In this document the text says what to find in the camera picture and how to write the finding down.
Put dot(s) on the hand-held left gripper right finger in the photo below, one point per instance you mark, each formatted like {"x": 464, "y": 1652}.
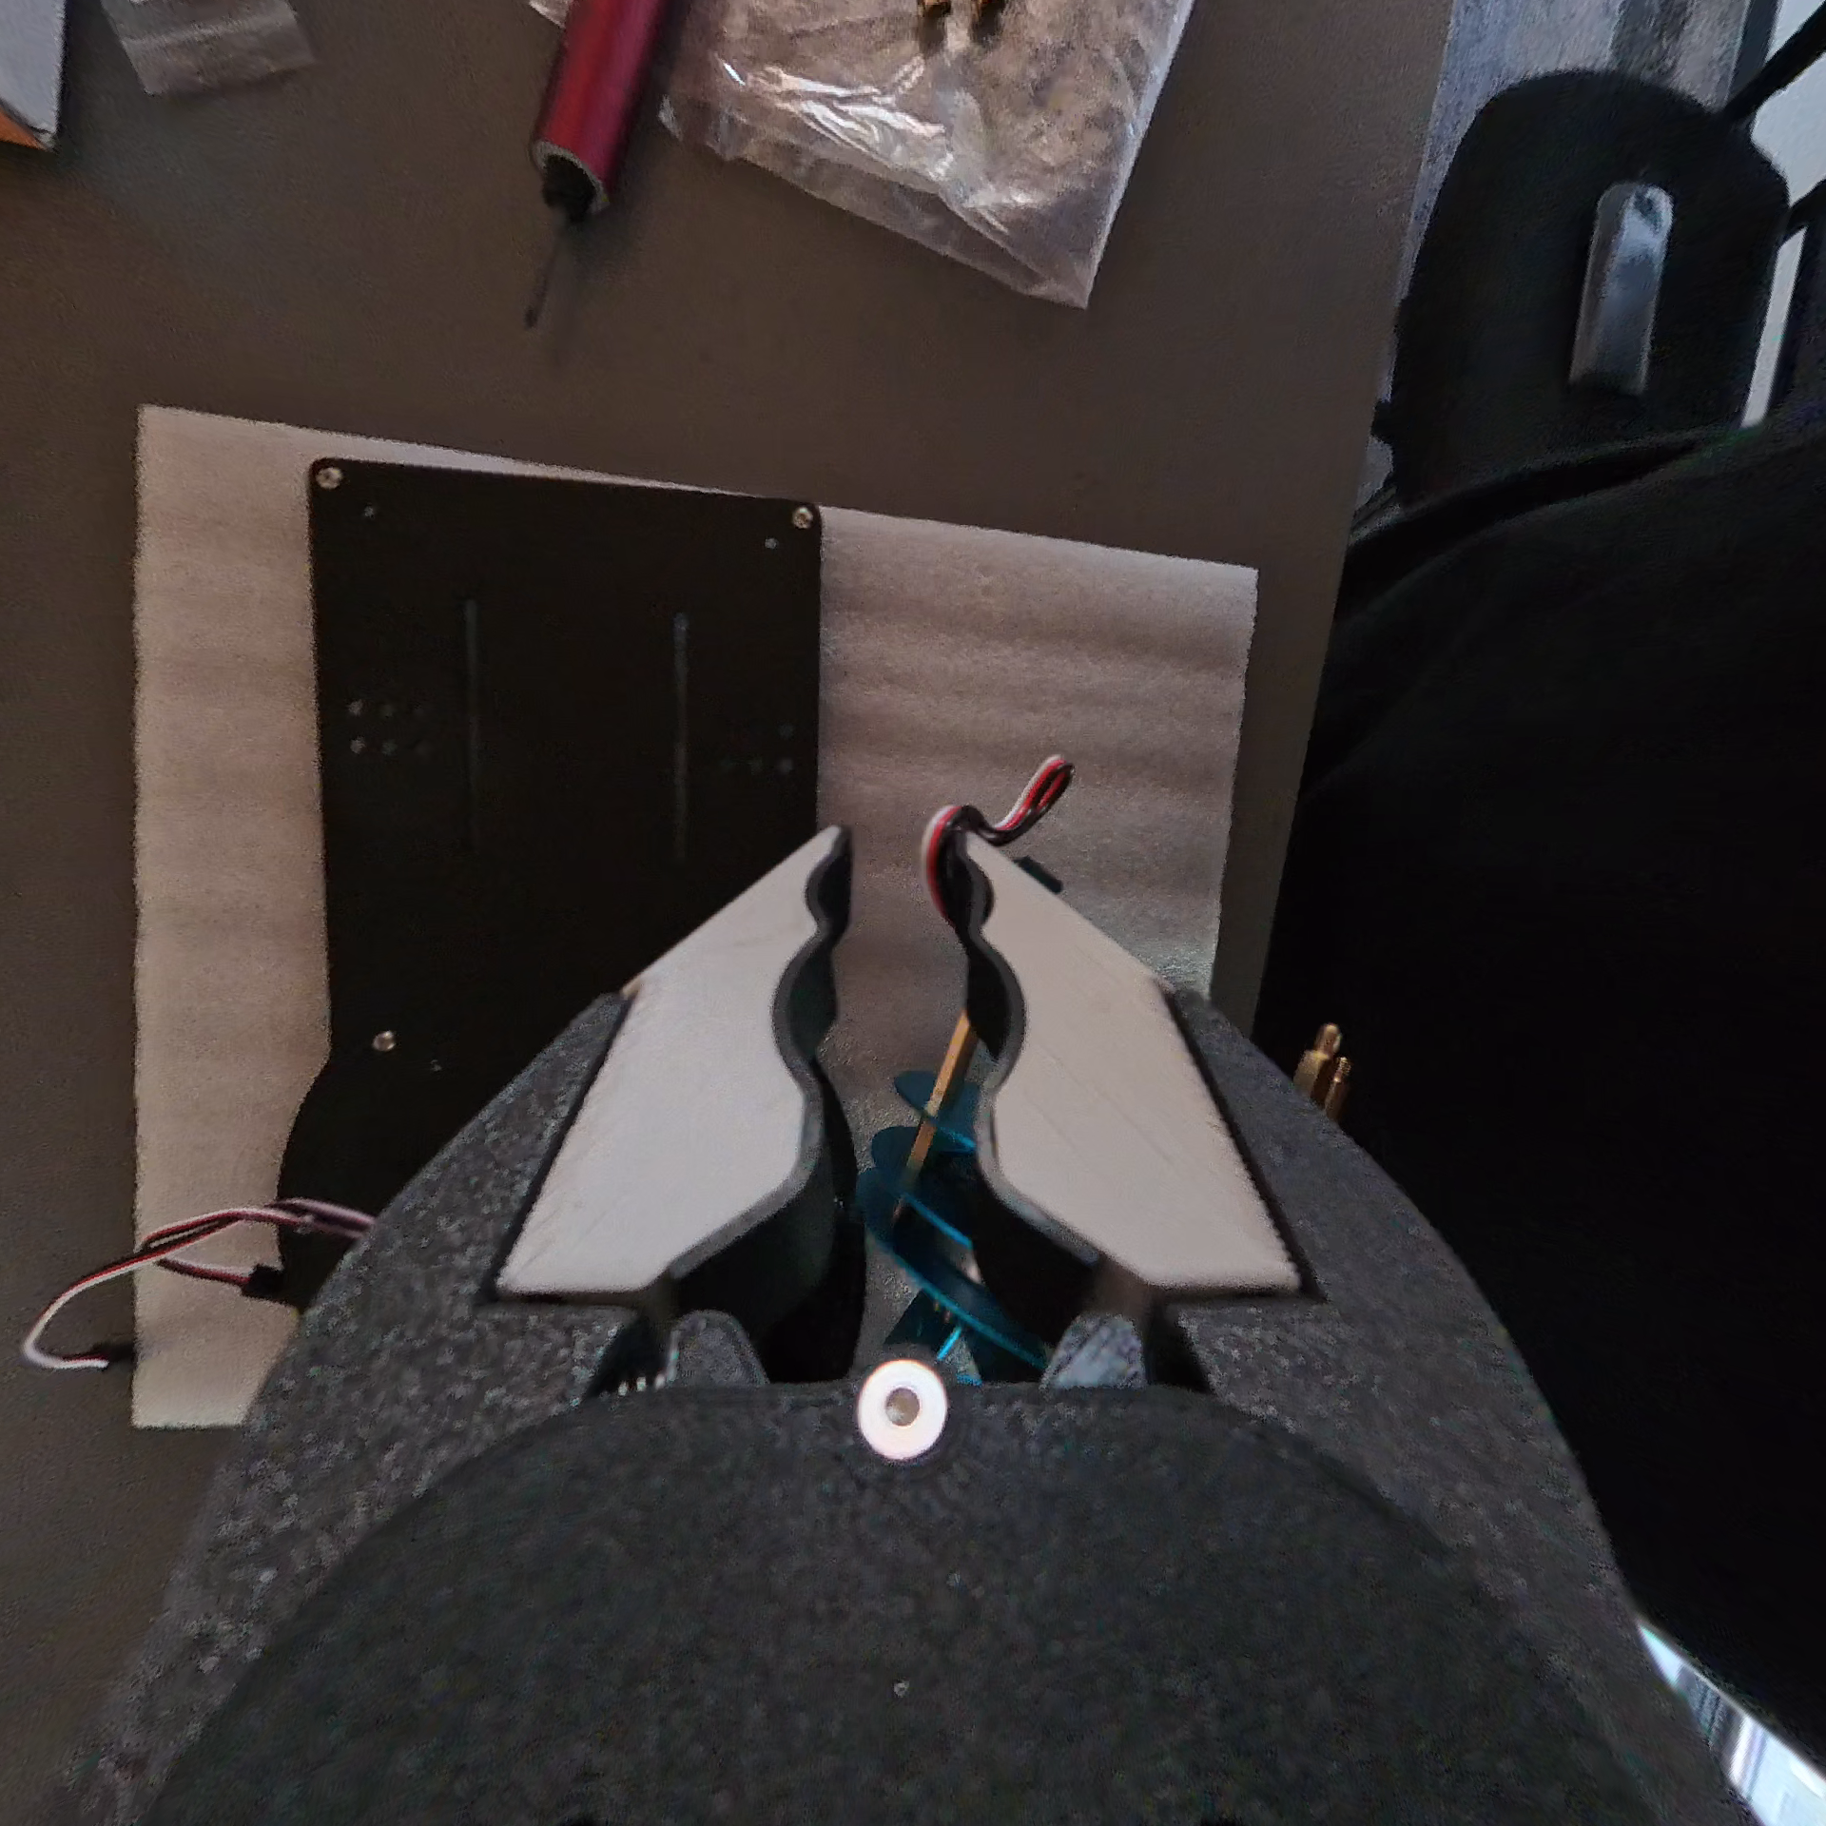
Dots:
{"x": 1127, "y": 1143}

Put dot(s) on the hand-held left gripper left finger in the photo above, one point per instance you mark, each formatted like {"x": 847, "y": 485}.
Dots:
{"x": 656, "y": 1143}

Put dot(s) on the black metal base plate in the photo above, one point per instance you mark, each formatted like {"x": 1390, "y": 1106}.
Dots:
{"x": 569, "y": 714}

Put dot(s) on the person's black clothed torso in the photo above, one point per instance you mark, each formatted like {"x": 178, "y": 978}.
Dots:
{"x": 1570, "y": 999}

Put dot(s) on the white foam sheet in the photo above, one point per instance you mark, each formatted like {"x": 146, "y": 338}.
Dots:
{"x": 998, "y": 686}

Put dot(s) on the black swivel office chair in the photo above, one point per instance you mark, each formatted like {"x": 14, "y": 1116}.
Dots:
{"x": 1482, "y": 286}

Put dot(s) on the grey flat device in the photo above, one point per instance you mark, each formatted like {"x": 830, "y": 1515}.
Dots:
{"x": 1620, "y": 286}

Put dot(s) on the clear plastic wrap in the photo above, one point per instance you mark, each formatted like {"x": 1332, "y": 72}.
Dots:
{"x": 941, "y": 128}

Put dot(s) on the red metal cylinder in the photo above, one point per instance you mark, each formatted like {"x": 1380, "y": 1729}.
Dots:
{"x": 597, "y": 85}

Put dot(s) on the small clear parts bag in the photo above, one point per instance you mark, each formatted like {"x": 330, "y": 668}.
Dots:
{"x": 201, "y": 43}

